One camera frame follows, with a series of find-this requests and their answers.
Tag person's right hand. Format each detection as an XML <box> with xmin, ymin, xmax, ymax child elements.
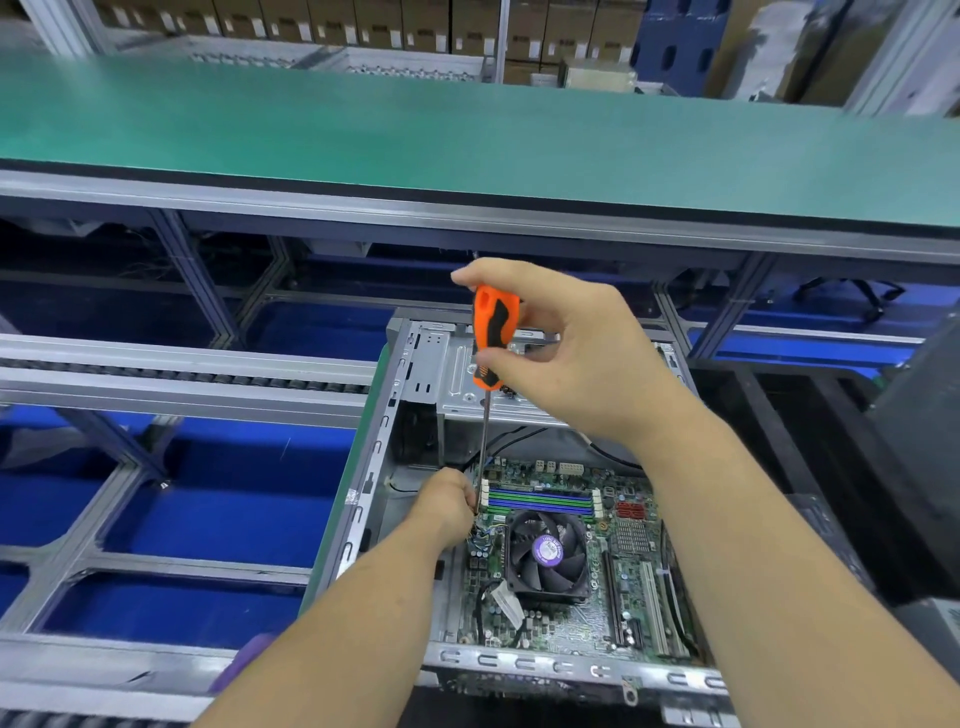
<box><xmin>450</xmin><ymin>256</ymin><xmax>699</xmax><ymax>459</ymax></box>

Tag person's left hand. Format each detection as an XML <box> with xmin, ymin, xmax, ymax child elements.
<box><xmin>402</xmin><ymin>466</ymin><xmax>482</xmax><ymax>554</ymax></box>

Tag orange black handle screwdriver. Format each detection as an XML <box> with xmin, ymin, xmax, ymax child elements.
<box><xmin>468</xmin><ymin>285</ymin><xmax>524</xmax><ymax>519</ymax></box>

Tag grey metal computer case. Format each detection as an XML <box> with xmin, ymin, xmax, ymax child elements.
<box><xmin>300</xmin><ymin>312</ymin><xmax>737</xmax><ymax>725</ymax></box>

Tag black CPU cooler fan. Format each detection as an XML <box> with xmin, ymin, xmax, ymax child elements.
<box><xmin>499</xmin><ymin>510</ymin><xmax>594</xmax><ymax>609</ymax></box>

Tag green motherboard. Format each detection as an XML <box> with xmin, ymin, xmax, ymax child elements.
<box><xmin>450</xmin><ymin>457</ymin><xmax>707</xmax><ymax>662</ymax></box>

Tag person's left forearm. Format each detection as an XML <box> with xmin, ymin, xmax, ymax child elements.
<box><xmin>195</xmin><ymin>532</ymin><xmax>459</xmax><ymax>728</ymax></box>

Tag person's right forearm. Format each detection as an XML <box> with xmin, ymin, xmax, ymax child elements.
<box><xmin>637</xmin><ymin>412</ymin><xmax>960</xmax><ymax>728</ymax></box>

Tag green conveyor belt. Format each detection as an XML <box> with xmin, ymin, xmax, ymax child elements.
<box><xmin>0</xmin><ymin>52</ymin><xmax>960</xmax><ymax>249</ymax></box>

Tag stack of cardboard boxes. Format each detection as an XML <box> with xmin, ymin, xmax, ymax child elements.
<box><xmin>90</xmin><ymin>0</ymin><xmax>647</xmax><ymax>69</ymax></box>

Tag grey power supply unit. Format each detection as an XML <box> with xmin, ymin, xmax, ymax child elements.
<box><xmin>897</xmin><ymin>597</ymin><xmax>960</xmax><ymax>692</ymax></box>

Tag grey flat metal rail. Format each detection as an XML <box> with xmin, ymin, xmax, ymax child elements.
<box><xmin>0</xmin><ymin>333</ymin><xmax>384</xmax><ymax>434</ymax></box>

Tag grey roller conveyor rail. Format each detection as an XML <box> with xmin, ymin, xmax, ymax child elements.
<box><xmin>0</xmin><ymin>633</ymin><xmax>242</xmax><ymax>728</ymax></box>

